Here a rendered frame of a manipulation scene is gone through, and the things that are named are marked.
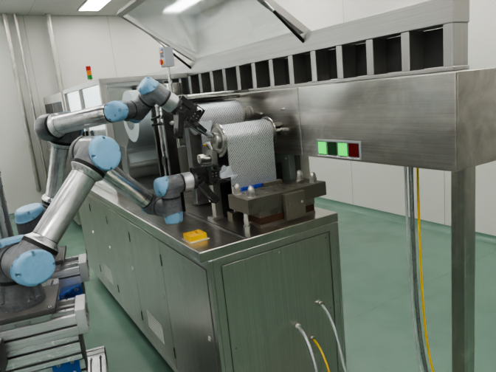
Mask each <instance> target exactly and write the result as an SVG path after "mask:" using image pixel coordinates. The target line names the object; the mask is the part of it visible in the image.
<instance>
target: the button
mask: <svg viewBox="0 0 496 372"><path fill-rule="evenodd" d="M183 236H184V239H185V240H187V241H189V242H194V241H198V240H202V239H204V238H207V233H205V232H203V231H201V230H194V231H190V232H186V233H183Z"/></svg>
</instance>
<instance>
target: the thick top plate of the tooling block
mask: <svg viewBox="0 0 496 372"><path fill-rule="evenodd" d="M297 190H304V193H305V200H308V199H313V198H316V197H319V196H324V195H326V182H324V181H320V180H317V182H316V183H309V179H307V178H304V180H300V181H297V180H296V179H293V180H289V181H286V182H283V183H282V184H279V185H273V186H269V187H258V188H254V191H255V195H256V197H255V198H247V190H245V191H241V193H242V194H241V195H233V193H232V194H228V201H229V208H230V209H233V210H236V211H238V212H241V213H245V214H247V215H252V214H255V213H259V212H263V211H266V210H271V209H274V208H277V207H282V206H283V196H282V194H285V193H291V192H294V191H297Z"/></svg>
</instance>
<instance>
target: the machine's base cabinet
mask: <svg viewBox="0 0 496 372"><path fill-rule="evenodd" d="M79 214H80V221H81V225H82V230H83V237H84V241H85V245H86V255H87V258H88V262H89V266H90V268H91V269H92V270H93V272H94V273H95V274H96V276H98V277H99V279H100V280H101V281H102V282H103V284H104V285H105V286H106V288H107V289H108V290H109V291H110V292H111V294H112V295H113V296H114V298H115V299H116V300H117V301H118V303H119V304H120V305H121V306H122V307H123V308H124V310H125V311H126V312H127V314H128V315H129V316H130V318H131V319H132V320H133V321H134V322H135V323H136V324H137V326H138V327H139V329H140V330H141V331H142V332H143V334H144V335H145V336H146V337H147V338H148V340H149V341H150V342H151V343H152V345H153V346H154V347H155V349H156V350H158V352H159V353H160V354H161V356H162V357H163V358H164V360H165V361H166V362H167V363H168V364H169V366H170V367H171V368H172V369H173V371H174V372H314V368H313V365H312V361H311V357H310V354H309V350H308V348H307V345H306V343H305V340H304V339H303V337H302V335H301V333H300V332H299V331H297V330H296V329H295V326H296V324H298V323H299V324H301V325H302V329H303V330H304V332H305V333H306V336H307V337H308V339H309V342H310V344H311V347H312V350H313V352H314V357H315V359H316V363H317V368H318V371H319V372H328V370H327V367H326V364H325V361H324V359H323V356H322V354H321V352H320V350H319V348H318V347H317V345H316V344H315V342H313V341H311V340H310V337H311V336H314V337H315V338H316V339H315V340H316V341H317V343H318V344H319V346H320V347H321V349H322V351H323V353H324V355H325V358H326V361H327V363H328V367H329V370H330V372H344V370H343V366H342V361H341V358H340V353H339V349H338V345H337V340H336V337H335V334H334V330H333V328H332V325H331V322H330V320H329V318H328V315H327V314H326V312H325V310H324V309H323V307H320V306H319V305H318V303H319V302H320V301H323V302H324V306H325V307H326V308H327V310H328V312H329V314H330V315H331V318H332V320H333V322H334V325H335V328H336V330H337V335H338V338H339V341H340V347H341V350H342V355H343V359H344V362H345V367H346V370H347V365H346V352H345V329H344V316H343V303H342V278H341V266H340V242H339V229H338V221H336V222H334V223H330V224H327V225H324V226H321V227H317V228H314V229H311V230H307V231H305V232H300V233H298V234H295V235H290V236H288V237H285V238H281V239H278V240H275V241H271V242H269V243H265V244H262V245H259V246H256V247H252V248H249V249H245V250H242V251H239V252H235V253H233V254H229V255H225V256H223V257H220V258H216V259H213V260H210V261H206V262H204V263H199V262H198V261H196V260H195V259H193V258H192V257H190V256H189V255H187V254H185V253H183V252H182V251H181V250H179V249H177V248H175V247H174V246H172V245H171V244H169V243H168V242H166V241H164V240H163V239H161V238H160V237H158V236H157V235H154V234H153V233H152V232H150V231H148V230H147V229H145V228H144V227H142V226H140V225H138V224H137V223H136V222H134V221H132V220H131V219H129V218H127V217H126V216H124V215H123V214H121V213H119V212H118V211H116V210H115V209H113V208H112V207H109V206H108V205H107V204H105V203H103V202H102V201H101V200H99V199H97V198H95V197H93V196H92V195H91V194H88V196H87V197H86V199H85V201H84V202H83V204H82V205H81V207H80V209H79Z"/></svg>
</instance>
